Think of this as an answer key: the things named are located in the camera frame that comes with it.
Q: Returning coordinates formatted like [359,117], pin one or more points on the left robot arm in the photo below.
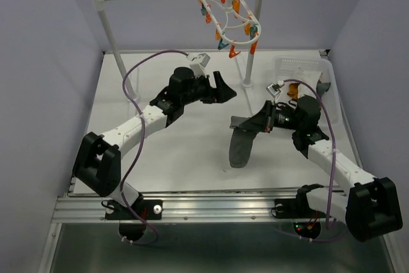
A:
[98,161]

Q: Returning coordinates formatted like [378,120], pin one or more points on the grey sock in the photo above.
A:
[322,88]
[240,146]

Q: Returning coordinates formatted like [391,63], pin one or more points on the aluminium rail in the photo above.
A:
[177,208]

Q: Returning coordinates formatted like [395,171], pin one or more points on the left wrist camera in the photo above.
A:
[198,63]

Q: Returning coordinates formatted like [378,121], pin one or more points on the white clothes rack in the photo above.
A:
[105,30]

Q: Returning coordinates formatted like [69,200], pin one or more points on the mustard yellow sock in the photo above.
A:
[293,91]

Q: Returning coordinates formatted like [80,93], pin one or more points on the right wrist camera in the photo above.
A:
[275,89]

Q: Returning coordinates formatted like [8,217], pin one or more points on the white clip hanger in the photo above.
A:
[236,27]

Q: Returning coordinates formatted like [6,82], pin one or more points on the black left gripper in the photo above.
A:
[221,94]

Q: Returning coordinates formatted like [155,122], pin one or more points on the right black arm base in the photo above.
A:
[292,208]

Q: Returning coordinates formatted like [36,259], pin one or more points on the white sock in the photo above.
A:
[308,76]

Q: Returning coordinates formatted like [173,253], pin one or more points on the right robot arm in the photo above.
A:
[369,206]

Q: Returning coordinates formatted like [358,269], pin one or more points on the white plastic basket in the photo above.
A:
[284,67]

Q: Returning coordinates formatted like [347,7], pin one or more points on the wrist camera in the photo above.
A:
[198,63]
[275,89]

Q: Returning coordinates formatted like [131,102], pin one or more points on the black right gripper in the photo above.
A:
[263,121]

